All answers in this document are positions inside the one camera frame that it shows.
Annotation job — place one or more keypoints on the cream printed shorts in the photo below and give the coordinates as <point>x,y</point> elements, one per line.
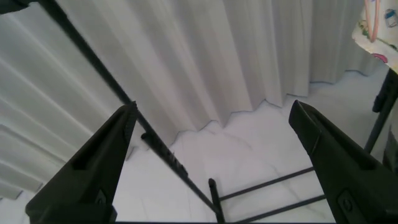
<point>385,46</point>

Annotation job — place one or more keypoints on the black clothes rack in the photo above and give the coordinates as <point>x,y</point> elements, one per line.
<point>166,155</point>

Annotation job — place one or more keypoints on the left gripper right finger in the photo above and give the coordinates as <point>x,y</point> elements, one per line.
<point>357,186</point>

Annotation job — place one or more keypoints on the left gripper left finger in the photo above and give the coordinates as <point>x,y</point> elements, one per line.
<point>82,186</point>

